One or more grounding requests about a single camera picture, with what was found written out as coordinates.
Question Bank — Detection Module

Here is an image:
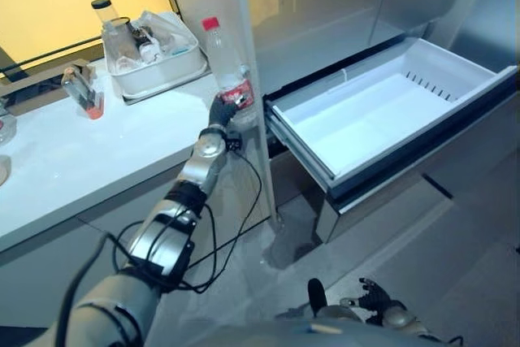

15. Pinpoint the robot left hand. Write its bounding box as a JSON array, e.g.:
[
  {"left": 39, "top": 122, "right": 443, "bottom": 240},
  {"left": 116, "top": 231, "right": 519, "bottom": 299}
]
[{"left": 208, "top": 93, "right": 249, "bottom": 131}]

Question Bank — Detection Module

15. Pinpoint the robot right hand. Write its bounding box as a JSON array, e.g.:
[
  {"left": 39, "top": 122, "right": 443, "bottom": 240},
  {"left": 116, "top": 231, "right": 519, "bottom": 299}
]
[{"left": 357, "top": 276, "right": 407, "bottom": 326}]

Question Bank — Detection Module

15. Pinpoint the clear plastic bottle red cap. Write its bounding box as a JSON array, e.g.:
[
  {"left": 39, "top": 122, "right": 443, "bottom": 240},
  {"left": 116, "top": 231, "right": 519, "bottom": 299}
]
[{"left": 201, "top": 16, "right": 258, "bottom": 127}]

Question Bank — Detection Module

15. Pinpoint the white refrigerator drawer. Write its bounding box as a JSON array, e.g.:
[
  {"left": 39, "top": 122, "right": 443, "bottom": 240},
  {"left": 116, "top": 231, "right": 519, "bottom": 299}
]
[{"left": 262, "top": 36, "right": 519, "bottom": 210}]

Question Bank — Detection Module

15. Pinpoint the stainless steel refrigerator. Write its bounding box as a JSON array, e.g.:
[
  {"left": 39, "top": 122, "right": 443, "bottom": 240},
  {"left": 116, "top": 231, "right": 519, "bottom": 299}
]
[{"left": 243, "top": 0, "right": 520, "bottom": 267}]

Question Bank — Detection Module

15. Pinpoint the white plastic tub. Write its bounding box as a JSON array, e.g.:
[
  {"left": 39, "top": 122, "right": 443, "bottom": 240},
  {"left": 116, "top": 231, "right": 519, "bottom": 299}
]
[{"left": 102, "top": 11, "right": 212, "bottom": 105}]

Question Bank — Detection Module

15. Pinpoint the clear plastic bag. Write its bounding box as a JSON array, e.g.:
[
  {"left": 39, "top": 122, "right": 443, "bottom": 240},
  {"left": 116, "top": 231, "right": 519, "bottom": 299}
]
[{"left": 137, "top": 11, "right": 198, "bottom": 64}]

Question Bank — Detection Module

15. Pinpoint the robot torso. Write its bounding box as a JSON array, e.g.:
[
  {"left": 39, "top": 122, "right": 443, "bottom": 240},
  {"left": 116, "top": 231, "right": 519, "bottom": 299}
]
[{"left": 182, "top": 277, "right": 444, "bottom": 347}]

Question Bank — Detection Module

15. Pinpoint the small clear bottle orange liquid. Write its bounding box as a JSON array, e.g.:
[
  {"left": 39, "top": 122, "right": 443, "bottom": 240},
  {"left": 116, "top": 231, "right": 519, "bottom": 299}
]
[{"left": 60, "top": 67, "right": 106, "bottom": 121}]

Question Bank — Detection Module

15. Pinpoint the tall clear jar black lid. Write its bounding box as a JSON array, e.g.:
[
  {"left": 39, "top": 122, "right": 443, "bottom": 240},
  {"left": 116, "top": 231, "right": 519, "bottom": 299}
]
[{"left": 90, "top": 0, "right": 135, "bottom": 68}]

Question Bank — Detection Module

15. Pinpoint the yellow lit window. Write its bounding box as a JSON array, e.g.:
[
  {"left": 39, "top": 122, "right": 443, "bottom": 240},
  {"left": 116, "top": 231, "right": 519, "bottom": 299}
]
[{"left": 0, "top": 0, "right": 182, "bottom": 80}]

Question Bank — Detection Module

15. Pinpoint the clear glass ashtray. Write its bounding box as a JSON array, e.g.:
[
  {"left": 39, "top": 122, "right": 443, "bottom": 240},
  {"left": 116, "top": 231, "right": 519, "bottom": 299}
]
[{"left": 0, "top": 113, "right": 20, "bottom": 145}]

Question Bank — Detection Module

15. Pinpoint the beige round dish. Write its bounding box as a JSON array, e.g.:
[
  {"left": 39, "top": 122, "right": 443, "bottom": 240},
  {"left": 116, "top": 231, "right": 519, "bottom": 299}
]
[{"left": 0, "top": 154, "right": 12, "bottom": 188}]

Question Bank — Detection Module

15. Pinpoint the white counter cabinet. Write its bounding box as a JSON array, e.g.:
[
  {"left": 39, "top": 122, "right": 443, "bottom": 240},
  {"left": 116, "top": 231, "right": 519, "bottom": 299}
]
[{"left": 0, "top": 135, "right": 273, "bottom": 320}]

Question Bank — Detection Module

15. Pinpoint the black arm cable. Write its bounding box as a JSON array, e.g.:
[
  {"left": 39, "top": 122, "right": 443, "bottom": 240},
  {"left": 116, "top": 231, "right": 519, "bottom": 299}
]
[{"left": 107, "top": 135, "right": 263, "bottom": 295}]

